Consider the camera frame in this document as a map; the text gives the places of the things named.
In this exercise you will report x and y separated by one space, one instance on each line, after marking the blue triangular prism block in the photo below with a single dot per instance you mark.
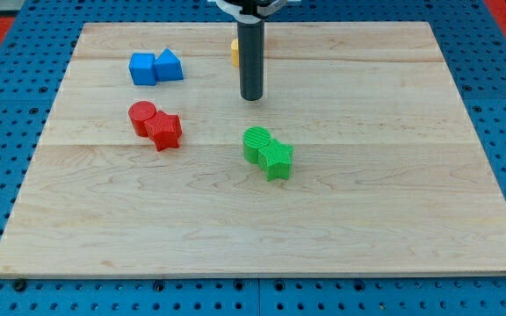
168 67

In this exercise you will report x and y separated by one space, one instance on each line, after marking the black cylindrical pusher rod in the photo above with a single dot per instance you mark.
251 59

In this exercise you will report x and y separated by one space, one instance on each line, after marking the red cylinder block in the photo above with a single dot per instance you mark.
139 113

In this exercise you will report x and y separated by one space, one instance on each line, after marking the light wooden board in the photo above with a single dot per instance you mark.
389 178

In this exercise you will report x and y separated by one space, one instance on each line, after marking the blue cube block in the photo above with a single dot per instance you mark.
141 67

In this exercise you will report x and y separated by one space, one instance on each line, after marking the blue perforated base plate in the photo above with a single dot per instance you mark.
33 59

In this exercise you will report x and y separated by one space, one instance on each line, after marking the green star block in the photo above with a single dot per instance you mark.
276 159

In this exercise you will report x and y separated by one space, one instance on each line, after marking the red star block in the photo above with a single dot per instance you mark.
164 130

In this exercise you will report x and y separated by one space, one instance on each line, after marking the yellow block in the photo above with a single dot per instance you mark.
234 46

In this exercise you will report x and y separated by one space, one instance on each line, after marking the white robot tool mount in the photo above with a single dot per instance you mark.
251 11

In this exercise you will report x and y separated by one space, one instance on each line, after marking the green cylinder block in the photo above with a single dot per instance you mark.
253 139

